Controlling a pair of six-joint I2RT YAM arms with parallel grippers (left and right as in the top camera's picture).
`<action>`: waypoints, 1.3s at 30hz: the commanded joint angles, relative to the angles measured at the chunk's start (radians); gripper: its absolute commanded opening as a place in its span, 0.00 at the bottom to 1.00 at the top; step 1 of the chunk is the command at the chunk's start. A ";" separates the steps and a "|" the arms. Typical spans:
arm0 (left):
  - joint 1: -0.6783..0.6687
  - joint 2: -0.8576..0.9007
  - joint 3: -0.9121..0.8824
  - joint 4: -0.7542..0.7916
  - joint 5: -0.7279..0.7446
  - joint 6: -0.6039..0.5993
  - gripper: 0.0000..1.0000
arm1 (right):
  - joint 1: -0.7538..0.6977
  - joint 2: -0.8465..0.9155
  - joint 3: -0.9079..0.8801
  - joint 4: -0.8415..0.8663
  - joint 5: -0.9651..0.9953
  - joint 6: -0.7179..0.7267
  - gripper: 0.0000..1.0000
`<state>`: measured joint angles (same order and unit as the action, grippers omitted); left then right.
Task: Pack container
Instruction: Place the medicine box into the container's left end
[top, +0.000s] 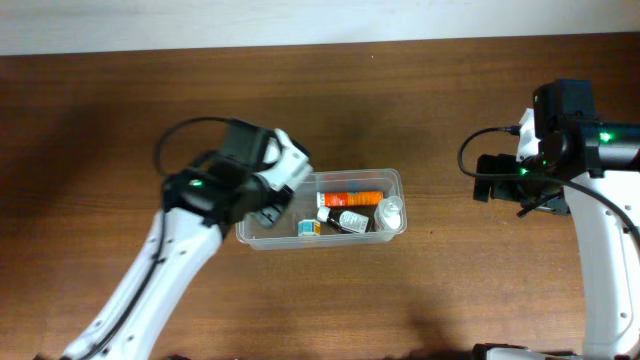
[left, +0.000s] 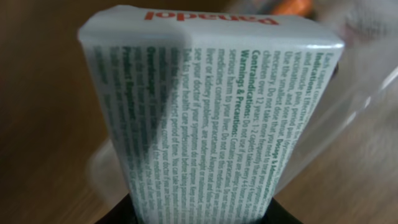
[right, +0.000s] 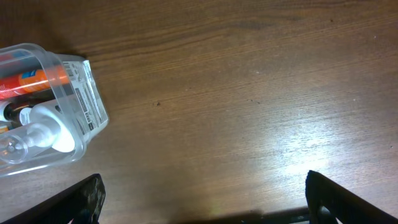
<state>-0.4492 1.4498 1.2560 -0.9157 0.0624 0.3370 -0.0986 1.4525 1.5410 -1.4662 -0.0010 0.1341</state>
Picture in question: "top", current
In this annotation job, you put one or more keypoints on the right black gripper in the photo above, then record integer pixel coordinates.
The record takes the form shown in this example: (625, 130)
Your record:
(485, 178)

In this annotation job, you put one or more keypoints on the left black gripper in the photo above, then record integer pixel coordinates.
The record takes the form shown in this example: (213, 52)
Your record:
(273, 201)

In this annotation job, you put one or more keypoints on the gold lid balm jar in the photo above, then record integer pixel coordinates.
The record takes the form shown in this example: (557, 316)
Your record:
(309, 228)

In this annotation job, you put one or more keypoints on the orange glue stick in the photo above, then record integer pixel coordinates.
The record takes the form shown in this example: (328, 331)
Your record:
(349, 199)

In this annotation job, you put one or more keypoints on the clear plastic container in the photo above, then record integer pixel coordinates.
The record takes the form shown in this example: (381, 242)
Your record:
(284, 235)

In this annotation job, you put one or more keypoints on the small black white-capped bottle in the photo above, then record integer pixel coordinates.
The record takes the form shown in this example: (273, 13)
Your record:
(344, 221)

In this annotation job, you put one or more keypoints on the white tube bottle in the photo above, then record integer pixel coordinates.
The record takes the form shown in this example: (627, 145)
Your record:
(387, 216)

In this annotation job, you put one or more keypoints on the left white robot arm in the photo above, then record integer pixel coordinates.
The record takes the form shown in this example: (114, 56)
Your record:
(197, 210)

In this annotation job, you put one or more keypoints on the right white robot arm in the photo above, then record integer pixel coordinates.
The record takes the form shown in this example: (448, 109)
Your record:
(589, 172)

